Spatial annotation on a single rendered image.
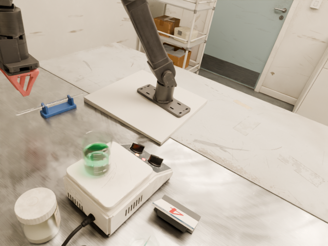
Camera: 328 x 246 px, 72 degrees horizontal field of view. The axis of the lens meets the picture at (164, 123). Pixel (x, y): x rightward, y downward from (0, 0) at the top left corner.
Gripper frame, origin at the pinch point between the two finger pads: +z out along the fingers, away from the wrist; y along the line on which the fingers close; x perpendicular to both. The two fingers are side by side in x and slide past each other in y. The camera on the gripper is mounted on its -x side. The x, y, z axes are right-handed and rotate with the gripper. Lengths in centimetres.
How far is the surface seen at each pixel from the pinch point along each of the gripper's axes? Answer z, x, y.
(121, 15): 25, 146, -134
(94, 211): 2.8, -5.4, 38.9
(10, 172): 9.0, -11.0, 16.2
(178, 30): 30, 191, -91
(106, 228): 4.7, -5.1, 41.8
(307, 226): 7, 27, 70
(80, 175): -0.4, -4.4, 33.1
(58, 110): 8.1, 7.8, 2.1
